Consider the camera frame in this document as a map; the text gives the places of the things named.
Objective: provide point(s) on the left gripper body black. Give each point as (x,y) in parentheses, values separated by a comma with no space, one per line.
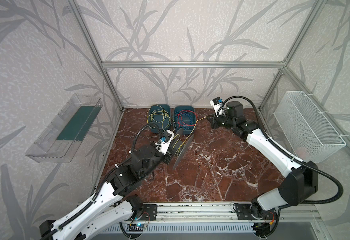
(173,149)

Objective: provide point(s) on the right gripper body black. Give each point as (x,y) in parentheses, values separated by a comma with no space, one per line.
(219,120)

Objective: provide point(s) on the grey perforated cable spool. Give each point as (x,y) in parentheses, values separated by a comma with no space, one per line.
(180,146)

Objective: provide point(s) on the teal plastic bin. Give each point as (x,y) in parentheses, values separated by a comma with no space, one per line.
(160,114)
(185,117)

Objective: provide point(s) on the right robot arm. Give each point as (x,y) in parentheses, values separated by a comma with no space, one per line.
(300,177)

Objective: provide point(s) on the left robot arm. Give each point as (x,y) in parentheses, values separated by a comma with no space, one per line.
(111,204)

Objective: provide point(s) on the small green circuit board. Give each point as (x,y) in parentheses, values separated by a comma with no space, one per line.
(139,227)

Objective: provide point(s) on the pink object in basket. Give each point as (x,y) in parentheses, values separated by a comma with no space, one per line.
(302,153)

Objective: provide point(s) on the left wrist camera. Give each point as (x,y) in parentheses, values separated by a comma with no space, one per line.
(163,144)

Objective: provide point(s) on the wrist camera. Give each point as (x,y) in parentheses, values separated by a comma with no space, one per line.
(163,144)
(217,104)

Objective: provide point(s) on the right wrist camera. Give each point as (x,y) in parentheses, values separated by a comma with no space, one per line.
(217,104)

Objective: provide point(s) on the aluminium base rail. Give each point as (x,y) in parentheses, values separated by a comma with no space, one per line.
(214,212)

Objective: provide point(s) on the white wire mesh basket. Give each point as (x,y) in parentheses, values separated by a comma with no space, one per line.
(305,125)

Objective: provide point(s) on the aluminium frame crossbar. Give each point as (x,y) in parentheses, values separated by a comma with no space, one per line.
(223,65)

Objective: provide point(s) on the clear plastic wall tray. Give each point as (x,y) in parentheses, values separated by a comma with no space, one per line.
(62,138)

